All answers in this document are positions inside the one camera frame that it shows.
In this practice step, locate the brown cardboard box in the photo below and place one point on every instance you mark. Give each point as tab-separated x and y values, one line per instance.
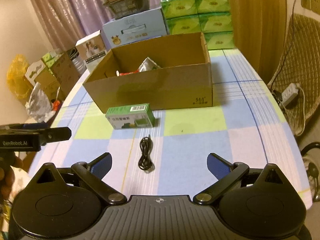
184	80

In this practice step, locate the green white medicine box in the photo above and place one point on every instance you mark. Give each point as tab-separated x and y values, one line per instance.
131	116

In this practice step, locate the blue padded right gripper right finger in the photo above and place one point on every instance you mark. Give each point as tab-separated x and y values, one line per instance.
227	174

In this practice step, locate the person's left hand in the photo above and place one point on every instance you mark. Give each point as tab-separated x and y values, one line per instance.
8	160

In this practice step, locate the white humidifier product box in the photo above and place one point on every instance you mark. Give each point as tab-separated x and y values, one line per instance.
92	50

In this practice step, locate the brown cardboard boxes on floor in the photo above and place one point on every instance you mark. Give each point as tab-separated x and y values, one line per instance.
56	74

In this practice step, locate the light blue carton with handle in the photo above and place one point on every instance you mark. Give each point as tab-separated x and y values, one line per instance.
141	26

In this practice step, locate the green tissue pack stack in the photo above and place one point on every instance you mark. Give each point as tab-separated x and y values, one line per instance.
211	17

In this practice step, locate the white power strip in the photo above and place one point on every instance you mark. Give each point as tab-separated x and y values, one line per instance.
289	94

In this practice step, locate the white plastic bag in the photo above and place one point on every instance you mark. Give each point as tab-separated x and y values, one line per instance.
39	107

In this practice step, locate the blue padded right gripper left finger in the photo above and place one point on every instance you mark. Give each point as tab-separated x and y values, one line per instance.
91	175

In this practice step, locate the purple curtain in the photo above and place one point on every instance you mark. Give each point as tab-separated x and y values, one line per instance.
66	21

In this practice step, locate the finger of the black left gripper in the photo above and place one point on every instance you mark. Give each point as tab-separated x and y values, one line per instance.
49	135

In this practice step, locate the silver foil pouch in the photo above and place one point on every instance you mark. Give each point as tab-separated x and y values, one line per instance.
147	65

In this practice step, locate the quilted brown chair cushion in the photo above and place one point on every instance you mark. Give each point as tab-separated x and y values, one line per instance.
299	65

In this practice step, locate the checked tablecloth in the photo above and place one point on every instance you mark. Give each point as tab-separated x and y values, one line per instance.
244	124

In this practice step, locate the yellow plastic bag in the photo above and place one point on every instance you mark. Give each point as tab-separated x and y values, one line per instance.
16	80

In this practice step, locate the wall power socket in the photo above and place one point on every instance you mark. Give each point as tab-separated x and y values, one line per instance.
312	5

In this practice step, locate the red candy packet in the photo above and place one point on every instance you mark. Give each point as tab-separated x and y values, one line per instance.
123	74

